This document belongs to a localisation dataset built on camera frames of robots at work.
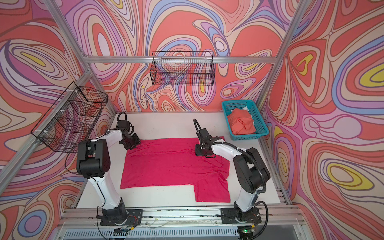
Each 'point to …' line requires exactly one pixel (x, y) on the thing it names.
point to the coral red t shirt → (241, 122)
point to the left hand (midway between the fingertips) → (141, 142)
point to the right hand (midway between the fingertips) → (201, 155)
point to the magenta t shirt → (173, 163)
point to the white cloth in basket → (245, 108)
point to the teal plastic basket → (260, 126)
